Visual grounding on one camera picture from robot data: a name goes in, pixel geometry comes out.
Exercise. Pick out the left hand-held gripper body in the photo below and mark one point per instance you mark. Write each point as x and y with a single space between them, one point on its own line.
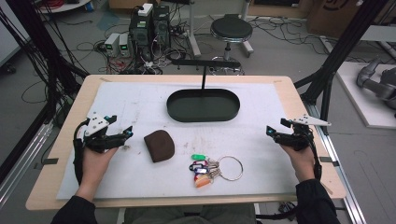
97 141

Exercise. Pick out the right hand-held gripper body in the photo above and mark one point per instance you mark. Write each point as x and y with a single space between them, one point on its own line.
300 140

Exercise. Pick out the brown pouch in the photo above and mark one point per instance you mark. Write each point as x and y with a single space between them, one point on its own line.
159 146

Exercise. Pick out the black tray with hanger stand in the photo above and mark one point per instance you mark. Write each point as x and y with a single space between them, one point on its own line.
202 107

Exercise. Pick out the person's right hand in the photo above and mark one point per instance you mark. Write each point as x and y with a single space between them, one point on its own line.
302 163

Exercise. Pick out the person's left hand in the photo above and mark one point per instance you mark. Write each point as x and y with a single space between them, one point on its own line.
95 168

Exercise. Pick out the black tape strip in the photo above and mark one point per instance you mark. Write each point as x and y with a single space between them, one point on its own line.
328 160
49 161

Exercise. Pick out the wooden table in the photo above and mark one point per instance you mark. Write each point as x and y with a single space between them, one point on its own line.
311 174

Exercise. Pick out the white table mat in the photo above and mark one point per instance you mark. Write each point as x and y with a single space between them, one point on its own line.
155 180

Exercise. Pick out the white platform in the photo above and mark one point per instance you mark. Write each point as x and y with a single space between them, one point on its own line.
364 105

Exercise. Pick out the grey power supply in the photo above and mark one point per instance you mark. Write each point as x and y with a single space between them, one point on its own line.
124 45
112 43

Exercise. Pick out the black computer tower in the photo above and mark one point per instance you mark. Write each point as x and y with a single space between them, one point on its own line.
140 34
161 26

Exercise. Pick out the white table leg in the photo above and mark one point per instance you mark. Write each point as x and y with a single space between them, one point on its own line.
247 37
193 34

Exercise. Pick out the black round stool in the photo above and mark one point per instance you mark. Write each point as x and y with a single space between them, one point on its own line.
231 29

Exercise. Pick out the white box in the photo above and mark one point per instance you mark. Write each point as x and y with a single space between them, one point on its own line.
145 9

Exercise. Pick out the cardboard box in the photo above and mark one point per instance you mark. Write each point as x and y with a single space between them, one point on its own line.
333 15

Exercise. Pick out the aluminium rail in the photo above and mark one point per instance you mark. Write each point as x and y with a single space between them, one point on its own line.
345 177
21 165

